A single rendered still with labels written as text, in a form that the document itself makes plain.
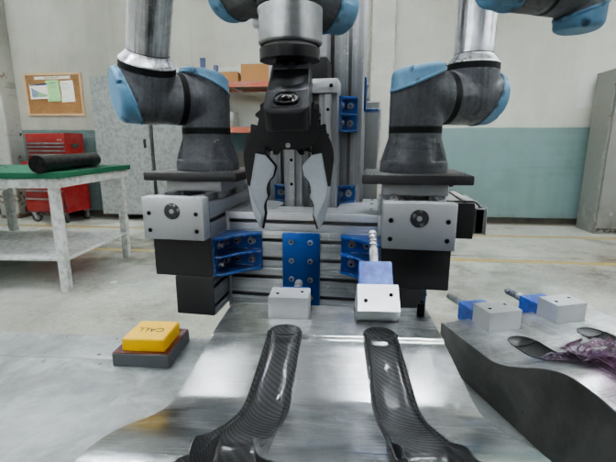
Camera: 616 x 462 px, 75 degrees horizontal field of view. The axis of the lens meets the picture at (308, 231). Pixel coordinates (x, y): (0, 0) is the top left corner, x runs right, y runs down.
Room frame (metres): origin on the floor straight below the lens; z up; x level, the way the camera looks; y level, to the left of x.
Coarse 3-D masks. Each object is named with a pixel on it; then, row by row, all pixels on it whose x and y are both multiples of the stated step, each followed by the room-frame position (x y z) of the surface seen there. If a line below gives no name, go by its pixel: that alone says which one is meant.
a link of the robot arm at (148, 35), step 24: (144, 0) 0.83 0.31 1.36; (168, 0) 0.85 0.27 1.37; (144, 24) 0.84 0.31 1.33; (168, 24) 0.87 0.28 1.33; (144, 48) 0.86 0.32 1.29; (168, 48) 0.89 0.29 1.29; (120, 72) 0.86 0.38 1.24; (144, 72) 0.86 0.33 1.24; (168, 72) 0.89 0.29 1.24; (120, 96) 0.85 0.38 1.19; (144, 96) 0.87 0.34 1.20; (168, 96) 0.90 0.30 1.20; (144, 120) 0.90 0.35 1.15; (168, 120) 0.93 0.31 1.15
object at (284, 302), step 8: (296, 280) 0.59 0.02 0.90; (272, 288) 0.50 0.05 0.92; (280, 288) 0.50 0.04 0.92; (288, 288) 0.50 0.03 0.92; (296, 288) 0.50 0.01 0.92; (304, 288) 0.50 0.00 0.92; (272, 296) 0.47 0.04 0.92; (280, 296) 0.47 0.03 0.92; (288, 296) 0.47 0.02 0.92; (296, 296) 0.47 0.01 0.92; (304, 296) 0.47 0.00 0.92; (272, 304) 0.47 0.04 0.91; (280, 304) 0.46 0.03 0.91; (288, 304) 0.46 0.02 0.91; (296, 304) 0.46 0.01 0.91; (304, 304) 0.46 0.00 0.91; (272, 312) 0.47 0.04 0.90; (280, 312) 0.46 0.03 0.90; (288, 312) 0.46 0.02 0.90; (296, 312) 0.46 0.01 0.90; (304, 312) 0.46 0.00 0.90
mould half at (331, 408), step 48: (240, 336) 0.42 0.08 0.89; (336, 336) 0.42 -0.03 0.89; (432, 336) 0.41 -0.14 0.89; (192, 384) 0.33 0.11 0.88; (240, 384) 0.33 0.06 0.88; (336, 384) 0.33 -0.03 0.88; (432, 384) 0.33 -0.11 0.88; (144, 432) 0.22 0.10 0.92; (192, 432) 0.22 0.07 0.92; (288, 432) 0.23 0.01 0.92; (336, 432) 0.23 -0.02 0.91; (480, 432) 0.25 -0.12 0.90
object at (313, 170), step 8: (312, 160) 0.48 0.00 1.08; (320, 160) 0.48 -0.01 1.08; (304, 168) 0.48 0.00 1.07; (312, 168) 0.48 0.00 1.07; (320, 168) 0.48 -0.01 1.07; (304, 176) 0.48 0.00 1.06; (312, 176) 0.48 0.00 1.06; (320, 176) 0.48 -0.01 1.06; (312, 184) 0.48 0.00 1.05; (320, 184) 0.48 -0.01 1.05; (312, 192) 0.48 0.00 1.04; (320, 192) 0.48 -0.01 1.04; (328, 192) 0.48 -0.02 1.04; (312, 200) 0.48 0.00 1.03; (320, 200) 0.48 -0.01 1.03; (320, 208) 0.48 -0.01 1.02; (320, 216) 0.48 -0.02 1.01; (320, 224) 0.49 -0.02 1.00
